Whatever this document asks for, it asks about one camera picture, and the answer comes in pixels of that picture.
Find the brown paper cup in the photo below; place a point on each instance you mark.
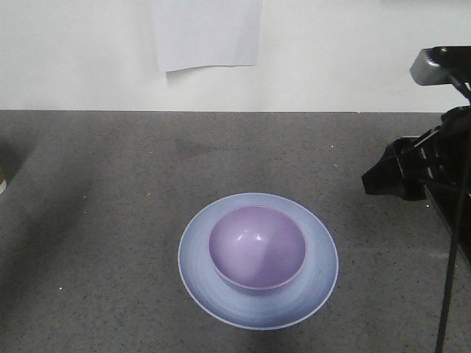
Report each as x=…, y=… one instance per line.
x=3, y=181

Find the white paper sheet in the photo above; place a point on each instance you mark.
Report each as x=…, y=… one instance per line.
x=192, y=34

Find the purple plastic bowl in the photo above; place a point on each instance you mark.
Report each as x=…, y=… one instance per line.
x=257, y=248

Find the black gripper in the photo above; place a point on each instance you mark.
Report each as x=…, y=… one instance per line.
x=434, y=161

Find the blue plate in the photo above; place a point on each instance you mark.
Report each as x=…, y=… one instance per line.
x=266, y=309

